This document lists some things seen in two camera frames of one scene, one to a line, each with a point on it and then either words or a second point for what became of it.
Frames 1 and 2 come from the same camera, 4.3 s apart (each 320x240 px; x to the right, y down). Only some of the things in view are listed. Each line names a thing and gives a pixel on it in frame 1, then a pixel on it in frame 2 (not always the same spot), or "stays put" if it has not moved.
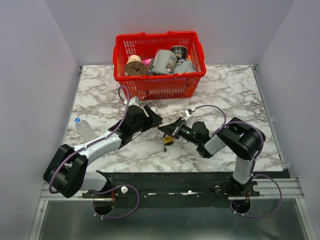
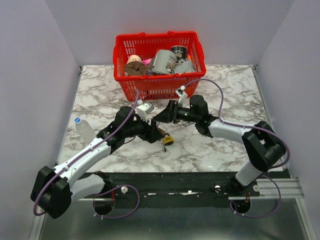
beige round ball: [133, 58] stays put
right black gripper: [174, 129] -> [169, 114]
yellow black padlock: [168, 140] stays put
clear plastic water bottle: [84, 130] stays put
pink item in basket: [147, 62] stays put
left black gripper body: [151, 121] -> [145, 133]
